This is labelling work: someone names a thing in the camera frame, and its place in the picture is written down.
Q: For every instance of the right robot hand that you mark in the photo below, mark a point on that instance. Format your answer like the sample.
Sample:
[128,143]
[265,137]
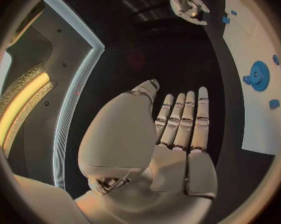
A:
[183,2]

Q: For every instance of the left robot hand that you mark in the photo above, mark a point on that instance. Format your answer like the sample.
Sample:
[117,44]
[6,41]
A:
[135,153]

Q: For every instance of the white task board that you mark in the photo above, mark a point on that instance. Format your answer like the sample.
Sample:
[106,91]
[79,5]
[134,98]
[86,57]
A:
[252,115]

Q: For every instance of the blue block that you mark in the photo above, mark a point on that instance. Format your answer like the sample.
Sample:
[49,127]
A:
[274,104]
[225,19]

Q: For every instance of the small blue plug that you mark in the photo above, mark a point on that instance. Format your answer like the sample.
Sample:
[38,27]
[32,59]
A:
[233,12]

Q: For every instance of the blue gear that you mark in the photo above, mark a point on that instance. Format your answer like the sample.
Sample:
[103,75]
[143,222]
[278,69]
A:
[261,76]

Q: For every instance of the blue peg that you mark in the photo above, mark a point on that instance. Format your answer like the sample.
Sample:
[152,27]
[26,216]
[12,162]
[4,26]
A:
[276,59]

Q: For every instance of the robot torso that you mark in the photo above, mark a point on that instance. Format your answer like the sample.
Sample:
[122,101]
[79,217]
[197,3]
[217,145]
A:
[49,59]

